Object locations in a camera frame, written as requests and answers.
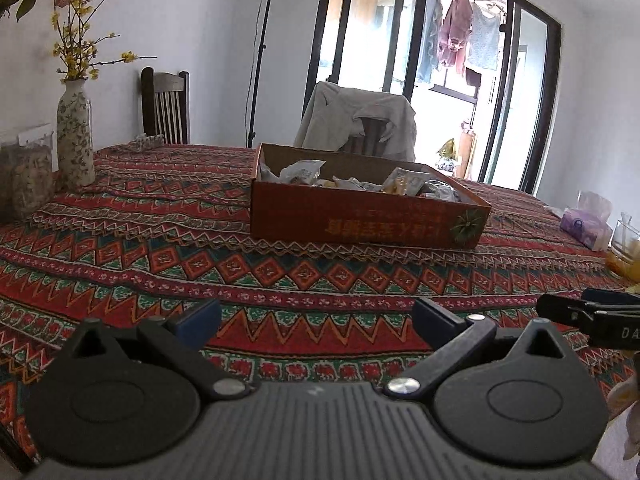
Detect floral ceramic vase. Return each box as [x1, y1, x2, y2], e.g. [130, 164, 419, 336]
[56, 80, 96, 188]

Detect beige jacket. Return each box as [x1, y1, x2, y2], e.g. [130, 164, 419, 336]
[292, 81, 418, 162]

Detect blue denim hanging garment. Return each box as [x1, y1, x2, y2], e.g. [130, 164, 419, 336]
[415, 0, 445, 83]

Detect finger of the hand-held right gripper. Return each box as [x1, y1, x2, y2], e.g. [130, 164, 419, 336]
[536, 294, 601, 333]
[581, 288, 640, 308]

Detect glass jar with white lid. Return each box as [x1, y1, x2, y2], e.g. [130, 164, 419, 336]
[0, 124, 56, 221]

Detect red cardboard box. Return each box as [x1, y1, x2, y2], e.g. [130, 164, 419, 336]
[249, 142, 493, 250]

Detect maroon hanging shirt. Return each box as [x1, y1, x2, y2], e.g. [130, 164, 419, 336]
[437, 0, 473, 76]

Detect yellow flower branches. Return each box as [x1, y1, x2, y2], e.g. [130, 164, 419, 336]
[50, 0, 158, 83]

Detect light blue hanging top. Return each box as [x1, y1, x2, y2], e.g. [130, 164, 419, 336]
[467, 5, 502, 72]

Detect studio light on stand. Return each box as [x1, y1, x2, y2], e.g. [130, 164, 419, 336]
[246, 0, 286, 149]

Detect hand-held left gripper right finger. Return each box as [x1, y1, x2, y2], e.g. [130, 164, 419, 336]
[385, 297, 583, 400]

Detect pile of assorted snack bags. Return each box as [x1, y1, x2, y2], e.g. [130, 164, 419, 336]
[259, 159, 471, 203]

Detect purple tissue pack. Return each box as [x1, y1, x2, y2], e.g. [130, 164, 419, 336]
[560, 190, 613, 252]

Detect clear glass cup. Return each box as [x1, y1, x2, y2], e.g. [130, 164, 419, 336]
[606, 212, 640, 283]

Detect person's right forearm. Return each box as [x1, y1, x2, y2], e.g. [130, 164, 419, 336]
[607, 377, 640, 461]

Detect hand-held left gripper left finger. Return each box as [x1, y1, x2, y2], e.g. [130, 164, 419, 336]
[52, 300, 248, 401]

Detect wooden board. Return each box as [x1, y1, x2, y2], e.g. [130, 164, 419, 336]
[455, 120, 478, 181]

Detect dark wooden chair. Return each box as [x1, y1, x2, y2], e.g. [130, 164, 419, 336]
[141, 66, 191, 146]
[345, 117, 396, 158]

